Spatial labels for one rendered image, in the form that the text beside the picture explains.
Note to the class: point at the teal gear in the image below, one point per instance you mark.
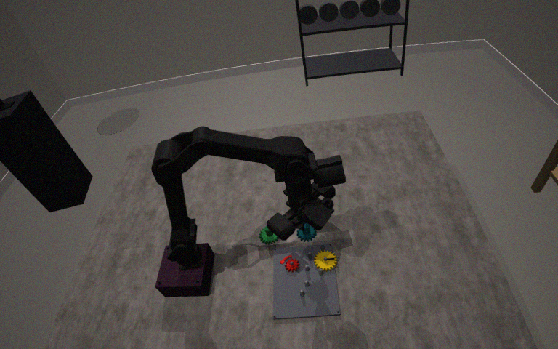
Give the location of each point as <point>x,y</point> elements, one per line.
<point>308,233</point>

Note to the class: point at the yellow gear with black stripe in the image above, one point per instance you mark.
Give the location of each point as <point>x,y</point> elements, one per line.
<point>325,265</point>

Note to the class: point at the green gear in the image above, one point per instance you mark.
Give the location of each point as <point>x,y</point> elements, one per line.
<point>267,236</point>

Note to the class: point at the red gear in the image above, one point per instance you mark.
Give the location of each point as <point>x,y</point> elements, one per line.
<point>292,267</point>

